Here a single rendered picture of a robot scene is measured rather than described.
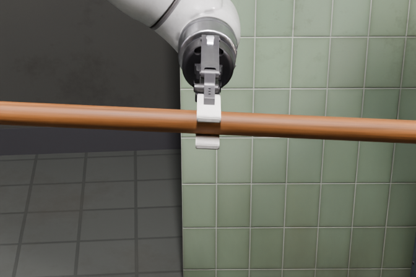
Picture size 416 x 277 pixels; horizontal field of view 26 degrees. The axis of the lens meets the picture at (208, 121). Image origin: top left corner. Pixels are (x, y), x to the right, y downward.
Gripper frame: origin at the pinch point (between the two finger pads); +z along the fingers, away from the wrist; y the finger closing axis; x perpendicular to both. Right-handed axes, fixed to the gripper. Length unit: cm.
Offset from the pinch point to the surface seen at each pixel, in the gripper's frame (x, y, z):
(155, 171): 14, 127, -204
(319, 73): -33, 45, -120
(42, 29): 59, 76, -220
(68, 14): 49, 70, -221
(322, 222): -38, 93, -120
